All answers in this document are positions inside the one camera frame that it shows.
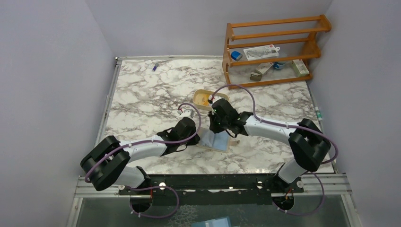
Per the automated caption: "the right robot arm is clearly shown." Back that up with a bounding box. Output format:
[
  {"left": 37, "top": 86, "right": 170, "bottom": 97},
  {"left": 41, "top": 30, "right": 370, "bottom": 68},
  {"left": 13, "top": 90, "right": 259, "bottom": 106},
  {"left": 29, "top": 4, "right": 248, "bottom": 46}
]
[{"left": 208, "top": 99, "right": 331, "bottom": 192}]

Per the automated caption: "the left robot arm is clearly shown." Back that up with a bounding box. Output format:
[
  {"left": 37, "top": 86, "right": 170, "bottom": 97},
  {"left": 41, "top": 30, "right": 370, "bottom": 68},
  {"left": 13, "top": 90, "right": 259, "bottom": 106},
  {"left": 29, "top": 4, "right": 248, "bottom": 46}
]
[{"left": 80, "top": 117, "right": 200, "bottom": 194}]

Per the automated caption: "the yellow white card in tray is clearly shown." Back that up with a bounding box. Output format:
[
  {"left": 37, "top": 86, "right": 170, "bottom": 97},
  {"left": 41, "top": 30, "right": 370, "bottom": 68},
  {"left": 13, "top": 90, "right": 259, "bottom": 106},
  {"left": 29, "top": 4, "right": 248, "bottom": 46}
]
[{"left": 196, "top": 94, "right": 210, "bottom": 106}]

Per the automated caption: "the tan oval tray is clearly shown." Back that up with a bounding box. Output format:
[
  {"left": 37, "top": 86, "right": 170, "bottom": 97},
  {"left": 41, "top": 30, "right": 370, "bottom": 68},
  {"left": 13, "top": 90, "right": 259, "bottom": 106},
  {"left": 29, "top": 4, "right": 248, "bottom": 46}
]
[{"left": 192, "top": 89, "right": 229, "bottom": 111}]

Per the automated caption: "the blue small box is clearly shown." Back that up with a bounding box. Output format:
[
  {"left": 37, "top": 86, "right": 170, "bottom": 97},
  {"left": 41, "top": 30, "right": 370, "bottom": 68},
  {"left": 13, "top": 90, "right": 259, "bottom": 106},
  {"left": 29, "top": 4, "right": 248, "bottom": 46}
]
[{"left": 230, "top": 51, "right": 243, "bottom": 61}]

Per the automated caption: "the blue white cup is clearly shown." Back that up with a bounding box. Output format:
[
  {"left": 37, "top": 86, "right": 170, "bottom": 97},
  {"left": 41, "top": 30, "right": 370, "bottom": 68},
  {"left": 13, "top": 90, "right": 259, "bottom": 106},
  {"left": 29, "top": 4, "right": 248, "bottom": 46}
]
[{"left": 273, "top": 61, "right": 287, "bottom": 70}]

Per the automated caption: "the white packaged item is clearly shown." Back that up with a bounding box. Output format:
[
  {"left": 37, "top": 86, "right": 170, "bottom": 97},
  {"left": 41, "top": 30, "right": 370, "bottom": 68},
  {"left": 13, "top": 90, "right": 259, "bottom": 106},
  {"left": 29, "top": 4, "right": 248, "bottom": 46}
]
[{"left": 244, "top": 44, "right": 280, "bottom": 61}]

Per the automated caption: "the green white box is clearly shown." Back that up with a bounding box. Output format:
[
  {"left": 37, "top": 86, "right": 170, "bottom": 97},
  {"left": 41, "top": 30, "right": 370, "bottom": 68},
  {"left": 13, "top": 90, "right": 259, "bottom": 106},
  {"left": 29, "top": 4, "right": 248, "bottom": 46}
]
[{"left": 291, "top": 59, "right": 310, "bottom": 77}]

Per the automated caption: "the blue object at bottom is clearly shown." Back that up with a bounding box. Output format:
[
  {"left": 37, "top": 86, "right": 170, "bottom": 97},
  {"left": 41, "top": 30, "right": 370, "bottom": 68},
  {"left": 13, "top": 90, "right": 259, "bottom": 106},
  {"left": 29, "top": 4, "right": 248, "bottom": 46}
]
[{"left": 191, "top": 217, "right": 232, "bottom": 227}]

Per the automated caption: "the orange wooden rack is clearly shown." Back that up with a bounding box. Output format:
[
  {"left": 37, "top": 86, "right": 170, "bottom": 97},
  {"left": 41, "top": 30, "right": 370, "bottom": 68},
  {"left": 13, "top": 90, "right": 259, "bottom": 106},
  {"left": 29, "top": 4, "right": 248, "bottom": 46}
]
[{"left": 222, "top": 15, "right": 332, "bottom": 88}]

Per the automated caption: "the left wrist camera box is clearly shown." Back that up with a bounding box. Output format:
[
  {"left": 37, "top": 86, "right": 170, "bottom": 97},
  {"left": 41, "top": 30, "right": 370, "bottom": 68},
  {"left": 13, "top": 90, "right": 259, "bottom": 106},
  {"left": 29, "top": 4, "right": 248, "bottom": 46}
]
[{"left": 179, "top": 109, "right": 194, "bottom": 119}]

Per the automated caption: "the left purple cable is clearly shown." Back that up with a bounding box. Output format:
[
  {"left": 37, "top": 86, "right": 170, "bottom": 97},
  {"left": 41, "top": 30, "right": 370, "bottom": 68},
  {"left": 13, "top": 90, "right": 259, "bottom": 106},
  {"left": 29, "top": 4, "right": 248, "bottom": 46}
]
[{"left": 84, "top": 103, "right": 202, "bottom": 219}]

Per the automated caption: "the purple cable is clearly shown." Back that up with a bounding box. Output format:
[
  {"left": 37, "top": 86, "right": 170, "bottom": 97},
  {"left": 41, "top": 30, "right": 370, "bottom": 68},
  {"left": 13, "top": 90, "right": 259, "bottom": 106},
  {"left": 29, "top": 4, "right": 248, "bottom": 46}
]
[
  {"left": 84, "top": 103, "right": 202, "bottom": 219},
  {"left": 208, "top": 84, "right": 339, "bottom": 217}
]

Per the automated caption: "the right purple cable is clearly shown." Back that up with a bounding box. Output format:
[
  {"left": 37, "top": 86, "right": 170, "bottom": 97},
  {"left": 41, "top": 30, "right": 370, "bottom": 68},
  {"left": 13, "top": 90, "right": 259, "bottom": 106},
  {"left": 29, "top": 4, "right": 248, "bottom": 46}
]
[{"left": 208, "top": 84, "right": 339, "bottom": 217}]

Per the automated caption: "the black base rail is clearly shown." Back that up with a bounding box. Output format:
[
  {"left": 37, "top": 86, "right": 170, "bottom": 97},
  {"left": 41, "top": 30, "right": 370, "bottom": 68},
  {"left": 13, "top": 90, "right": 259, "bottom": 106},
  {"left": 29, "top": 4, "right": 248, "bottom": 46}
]
[{"left": 118, "top": 174, "right": 304, "bottom": 206}]

